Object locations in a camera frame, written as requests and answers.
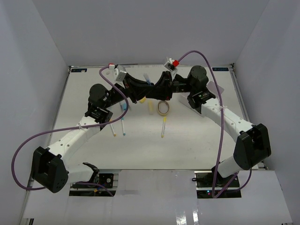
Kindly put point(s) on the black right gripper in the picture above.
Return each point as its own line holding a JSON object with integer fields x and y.
{"x": 164, "y": 87}

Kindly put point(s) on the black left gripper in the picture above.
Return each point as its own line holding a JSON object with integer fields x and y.
{"x": 136, "y": 90}

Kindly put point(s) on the blue pen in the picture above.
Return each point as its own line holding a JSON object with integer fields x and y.
{"x": 147, "y": 79}

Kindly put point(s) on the orange white pen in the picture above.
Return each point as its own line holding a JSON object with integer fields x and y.
{"x": 113, "y": 131}

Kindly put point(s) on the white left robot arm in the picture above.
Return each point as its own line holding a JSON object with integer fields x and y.
{"x": 50, "y": 165}

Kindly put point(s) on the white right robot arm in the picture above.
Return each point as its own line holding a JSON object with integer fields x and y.
{"x": 252, "y": 144}

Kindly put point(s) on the yellow tipped white pen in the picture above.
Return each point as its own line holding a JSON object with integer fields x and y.
{"x": 163, "y": 127}

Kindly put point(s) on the teal tipped white pen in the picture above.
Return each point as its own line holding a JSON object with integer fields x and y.
{"x": 123, "y": 127}

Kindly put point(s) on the white divided organizer box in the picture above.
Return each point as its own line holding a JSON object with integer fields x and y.
{"x": 209, "y": 92}

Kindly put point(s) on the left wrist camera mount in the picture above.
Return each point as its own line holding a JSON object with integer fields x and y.
{"x": 118, "y": 71}

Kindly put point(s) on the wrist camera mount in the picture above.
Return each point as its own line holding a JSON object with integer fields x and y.
{"x": 171, "y": 65}
{"x": 118, "y": 71}

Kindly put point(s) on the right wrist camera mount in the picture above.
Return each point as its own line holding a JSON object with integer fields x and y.
{"x": 171, "y": 65}

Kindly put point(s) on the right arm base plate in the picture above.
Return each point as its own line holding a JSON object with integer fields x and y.
{"x": 204, "y": 182}

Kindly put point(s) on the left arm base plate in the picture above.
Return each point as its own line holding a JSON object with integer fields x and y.
{"x": 107, "y": 186}

